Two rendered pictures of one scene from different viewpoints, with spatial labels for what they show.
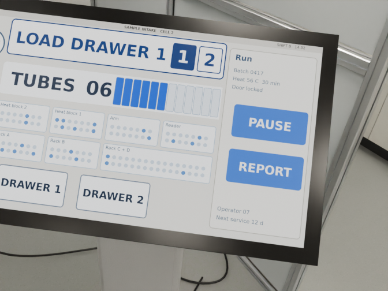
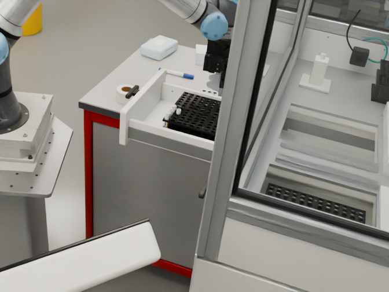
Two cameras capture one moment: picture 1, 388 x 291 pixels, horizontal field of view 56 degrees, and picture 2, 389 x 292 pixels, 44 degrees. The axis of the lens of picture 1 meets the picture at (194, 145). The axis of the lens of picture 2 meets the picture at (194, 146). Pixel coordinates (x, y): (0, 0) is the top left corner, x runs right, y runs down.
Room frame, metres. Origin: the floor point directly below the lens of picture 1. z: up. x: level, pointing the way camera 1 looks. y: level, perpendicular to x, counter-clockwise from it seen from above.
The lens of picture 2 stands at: (0.86, 0.11, 1.59)
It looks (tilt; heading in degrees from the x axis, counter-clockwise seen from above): 34 degrees down; 141
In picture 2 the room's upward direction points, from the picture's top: 8 degrees clockwise
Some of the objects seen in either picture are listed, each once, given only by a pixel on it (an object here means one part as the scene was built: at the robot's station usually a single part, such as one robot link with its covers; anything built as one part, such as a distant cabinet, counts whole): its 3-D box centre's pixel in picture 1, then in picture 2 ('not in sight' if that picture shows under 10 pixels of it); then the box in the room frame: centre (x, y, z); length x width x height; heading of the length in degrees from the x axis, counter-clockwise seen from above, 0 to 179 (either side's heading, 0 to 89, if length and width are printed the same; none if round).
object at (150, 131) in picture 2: not in sight; (212, 126); (-0.02, 0.87, 0.86); 0.40 x 0.26 x 0.06; 37
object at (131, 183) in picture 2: not in sight; (180, 165); (-0.42, 1.09, 0.38); 0.62 x 0.58 x 0.76; 127
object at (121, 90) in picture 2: not in sight; (126, 94); (-0.40, 0.81, 0.78); 0.07 x 0.07 x 0.04
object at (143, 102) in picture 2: not in sight; (144, 105); (-0.18, 0.75, 0.87); 0.29 x 0.02 x 0.11; 127
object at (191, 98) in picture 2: not in sight; (209, 124); (-0.02, 0.87, 0.87); 0.22 x 0.18 x 0.06; 37
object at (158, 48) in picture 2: not in sight; (159, 47); (-0.69, 1.11, 0.78); 0.15 x 0.10 x 0.04; 118
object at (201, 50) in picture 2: not in sight; (210, 55); (-0.54, 1.26, 0.79); 0.13 x 0.09 x 0.05; 56
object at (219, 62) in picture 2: not in sight; (219, 53); (-0.26, 1.06, 0.95); 0.09 x 0.08 x 0.12; 46
